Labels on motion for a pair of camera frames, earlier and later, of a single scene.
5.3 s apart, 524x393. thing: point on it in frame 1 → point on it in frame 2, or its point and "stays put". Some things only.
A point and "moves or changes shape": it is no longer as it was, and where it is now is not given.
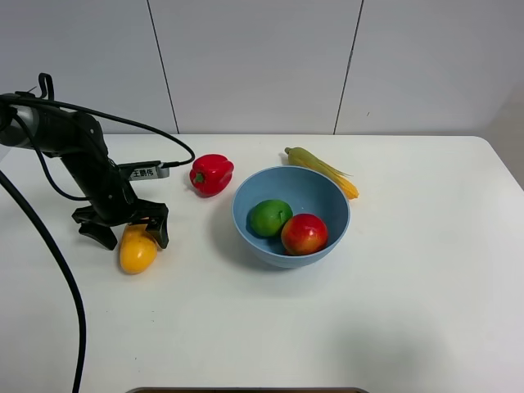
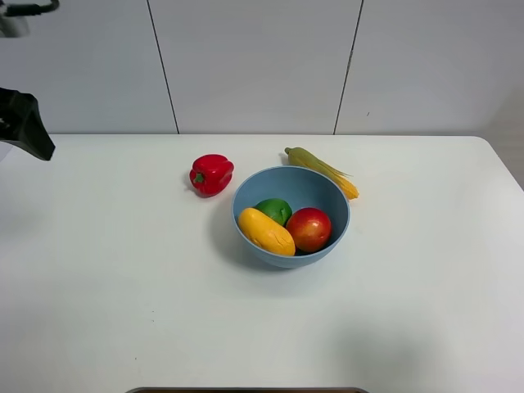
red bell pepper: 210,174 stays put
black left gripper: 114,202 → 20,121
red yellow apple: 304,234 moves or changes shape
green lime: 268,217 stays put
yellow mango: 138,249 → 265,233
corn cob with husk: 297,156 stays put
